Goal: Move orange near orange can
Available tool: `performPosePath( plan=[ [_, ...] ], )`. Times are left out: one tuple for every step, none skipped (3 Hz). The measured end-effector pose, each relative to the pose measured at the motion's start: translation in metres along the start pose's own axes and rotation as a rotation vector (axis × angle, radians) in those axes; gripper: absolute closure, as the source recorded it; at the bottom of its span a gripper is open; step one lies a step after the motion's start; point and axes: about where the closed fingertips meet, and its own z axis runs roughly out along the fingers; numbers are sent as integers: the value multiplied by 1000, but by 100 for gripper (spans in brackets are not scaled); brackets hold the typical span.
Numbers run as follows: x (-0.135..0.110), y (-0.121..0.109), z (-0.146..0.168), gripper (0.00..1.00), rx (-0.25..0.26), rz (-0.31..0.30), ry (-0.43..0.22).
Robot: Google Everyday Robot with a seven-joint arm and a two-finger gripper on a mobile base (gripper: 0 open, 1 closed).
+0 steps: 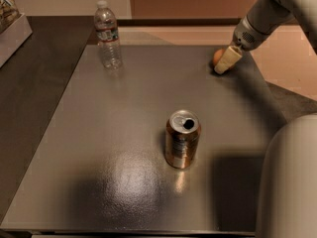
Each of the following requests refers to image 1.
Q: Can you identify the orange fruit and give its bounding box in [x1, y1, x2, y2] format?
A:
[212, 49, 235, 73]

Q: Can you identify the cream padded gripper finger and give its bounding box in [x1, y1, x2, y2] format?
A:
[213, 46, 243, 74]

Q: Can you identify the white box with items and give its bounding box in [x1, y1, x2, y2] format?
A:
[0, 0, 33, 67]

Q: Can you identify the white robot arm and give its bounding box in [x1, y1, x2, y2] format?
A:
[213, 0, 317, 238]

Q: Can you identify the clear plastic water bottle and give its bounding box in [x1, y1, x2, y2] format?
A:
[94, 0, 122, 69]

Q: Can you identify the orange soda can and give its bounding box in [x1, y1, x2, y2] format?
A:
[164, 110, 201, 169]

